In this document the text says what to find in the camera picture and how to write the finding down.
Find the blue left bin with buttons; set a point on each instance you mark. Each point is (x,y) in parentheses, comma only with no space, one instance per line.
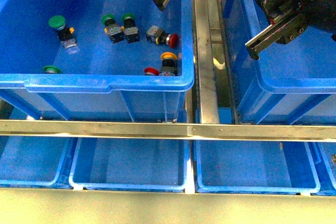
(99,80)

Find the dark red push button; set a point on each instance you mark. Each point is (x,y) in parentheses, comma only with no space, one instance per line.
(157,35)

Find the blue middle bin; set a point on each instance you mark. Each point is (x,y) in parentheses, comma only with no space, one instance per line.
(288,84)

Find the yellow push button upright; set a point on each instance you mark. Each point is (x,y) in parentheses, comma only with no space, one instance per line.
(168,67)

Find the red push button by rim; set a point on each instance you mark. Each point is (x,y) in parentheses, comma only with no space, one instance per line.
(150,71)

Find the green push button large cap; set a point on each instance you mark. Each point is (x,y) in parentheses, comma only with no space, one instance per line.
(64,33)

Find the lower blue tray far right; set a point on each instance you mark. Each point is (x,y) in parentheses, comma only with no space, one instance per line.
(323,155)

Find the green push button by rim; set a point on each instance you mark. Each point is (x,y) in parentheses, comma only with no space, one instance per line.
(50,69)

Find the lower blue tray with clips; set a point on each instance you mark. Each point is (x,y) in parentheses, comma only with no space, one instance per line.
(255,167)

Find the lower blue tray empty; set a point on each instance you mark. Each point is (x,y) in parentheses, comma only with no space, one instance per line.
(130,165)

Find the lower blue tray far left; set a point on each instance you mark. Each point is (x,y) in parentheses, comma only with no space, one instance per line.
(36,162)

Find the metal rack divider rail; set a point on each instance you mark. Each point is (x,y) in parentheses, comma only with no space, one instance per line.
(206,88)

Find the metal rack front rail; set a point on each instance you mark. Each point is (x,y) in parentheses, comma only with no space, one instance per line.
(178,131)

